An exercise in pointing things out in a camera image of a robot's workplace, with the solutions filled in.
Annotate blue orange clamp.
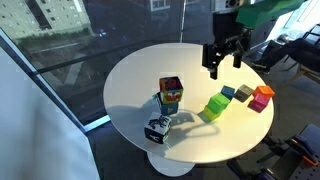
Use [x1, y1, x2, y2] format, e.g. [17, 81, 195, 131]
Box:
[286, 133, 319, 168]

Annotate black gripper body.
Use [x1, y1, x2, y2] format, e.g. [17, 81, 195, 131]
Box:
[201, 13, 253, 66]

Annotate orange building block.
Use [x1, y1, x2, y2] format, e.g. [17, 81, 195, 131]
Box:
[253, 85, 276, 99]

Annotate dark blue clamp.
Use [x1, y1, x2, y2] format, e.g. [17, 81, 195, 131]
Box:
[226, 158, 278, 180]

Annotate grey building block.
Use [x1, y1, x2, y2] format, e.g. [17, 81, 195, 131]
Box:
[233, 84, 255, 103]

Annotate yellow-green building block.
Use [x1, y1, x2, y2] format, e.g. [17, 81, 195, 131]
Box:
[202, 105, 223, 122]

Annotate magenta building block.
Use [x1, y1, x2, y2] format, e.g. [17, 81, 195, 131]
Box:
[247, 94, 270, 114]

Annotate chair with black frame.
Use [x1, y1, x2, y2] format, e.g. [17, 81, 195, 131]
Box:
[286, 23, 320, 84]

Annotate grey perforated metal stand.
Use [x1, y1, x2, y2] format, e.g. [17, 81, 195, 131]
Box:
[271, 123, 320, 180]

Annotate seated person dark trousers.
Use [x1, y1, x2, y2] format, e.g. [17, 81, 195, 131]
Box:
[251, 37, 320, 75]

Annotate dark window frame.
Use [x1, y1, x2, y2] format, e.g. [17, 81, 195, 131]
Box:
[0, 28, 111, 133]

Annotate teal soft cube black square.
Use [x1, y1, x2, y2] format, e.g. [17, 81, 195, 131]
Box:
[152, 93, 180, 117]

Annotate black white zebra soft cube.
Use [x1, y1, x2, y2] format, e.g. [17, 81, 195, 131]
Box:
[143, 111, 173, 145]

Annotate light green building block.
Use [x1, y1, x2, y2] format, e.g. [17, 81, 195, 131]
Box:
[207, 92, 232, 114]

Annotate white round table base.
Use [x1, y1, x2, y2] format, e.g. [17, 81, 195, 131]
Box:
[147, 152, 196, 178]

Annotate colourful orange purple soft cube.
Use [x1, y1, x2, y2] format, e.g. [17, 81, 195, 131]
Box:
[158, 76, 185, 105]

